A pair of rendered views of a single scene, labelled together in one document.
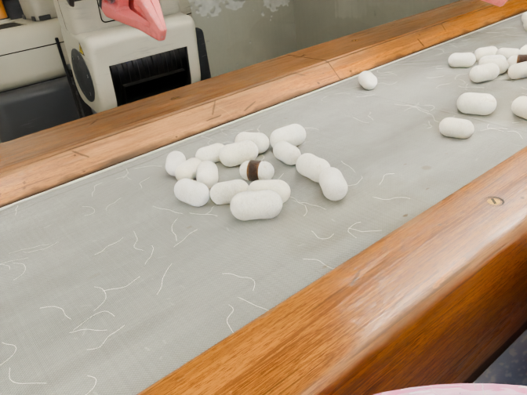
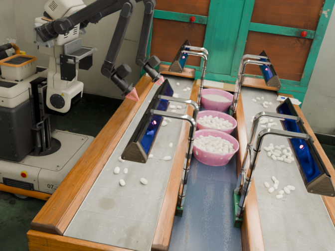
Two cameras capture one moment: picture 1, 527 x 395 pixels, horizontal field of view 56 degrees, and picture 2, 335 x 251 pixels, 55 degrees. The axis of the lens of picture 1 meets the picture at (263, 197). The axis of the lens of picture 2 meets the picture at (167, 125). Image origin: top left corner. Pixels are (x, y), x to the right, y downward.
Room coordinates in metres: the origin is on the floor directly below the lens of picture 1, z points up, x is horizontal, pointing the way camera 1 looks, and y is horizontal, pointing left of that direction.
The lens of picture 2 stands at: (-0.78, 1.28, 1.59)
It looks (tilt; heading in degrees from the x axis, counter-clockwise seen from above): 27 degrees down; 310
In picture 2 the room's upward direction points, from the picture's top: 7 degrees clockwise
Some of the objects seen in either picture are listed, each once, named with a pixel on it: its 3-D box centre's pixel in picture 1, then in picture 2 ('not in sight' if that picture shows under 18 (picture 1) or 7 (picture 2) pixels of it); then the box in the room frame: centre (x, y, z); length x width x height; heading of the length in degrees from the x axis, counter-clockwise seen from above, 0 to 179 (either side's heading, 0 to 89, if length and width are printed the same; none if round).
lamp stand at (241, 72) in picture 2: not in sight; (249, 90); (0.14, -0.61, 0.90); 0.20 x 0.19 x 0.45; 124
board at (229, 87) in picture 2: not in sight; (217, 85); (0.53, -0.82, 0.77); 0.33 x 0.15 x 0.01; 34
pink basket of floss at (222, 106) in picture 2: not in sight; (215, 100); (0.40, -0.64, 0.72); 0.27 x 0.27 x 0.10
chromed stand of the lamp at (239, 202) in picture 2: not in sight; (267, 172); (-0.41, 0.19, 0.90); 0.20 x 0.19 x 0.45; 124
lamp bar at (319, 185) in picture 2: not in sight; (301, 135); (-0.47, 0.14, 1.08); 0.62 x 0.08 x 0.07; 124
